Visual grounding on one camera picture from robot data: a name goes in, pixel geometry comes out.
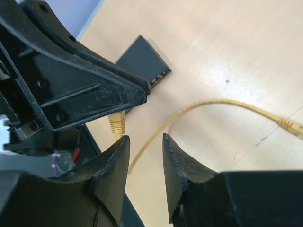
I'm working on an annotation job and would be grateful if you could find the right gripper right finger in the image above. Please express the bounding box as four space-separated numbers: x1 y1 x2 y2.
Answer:
162 134 303 227

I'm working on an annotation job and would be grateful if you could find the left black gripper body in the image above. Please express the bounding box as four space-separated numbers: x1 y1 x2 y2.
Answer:
0 48 82 156

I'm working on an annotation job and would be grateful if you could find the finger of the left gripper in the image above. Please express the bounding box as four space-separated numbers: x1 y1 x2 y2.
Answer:
0 17 147 132
19 0 151 95

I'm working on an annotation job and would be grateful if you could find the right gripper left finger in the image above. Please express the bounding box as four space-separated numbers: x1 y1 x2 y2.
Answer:
0 136 130 227

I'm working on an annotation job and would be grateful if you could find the yellow ethernet cable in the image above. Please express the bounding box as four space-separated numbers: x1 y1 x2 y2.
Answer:
107 98 303 175

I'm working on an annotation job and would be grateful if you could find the black network switch lower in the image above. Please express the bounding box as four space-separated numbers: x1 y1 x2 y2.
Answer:
116 35 172 88

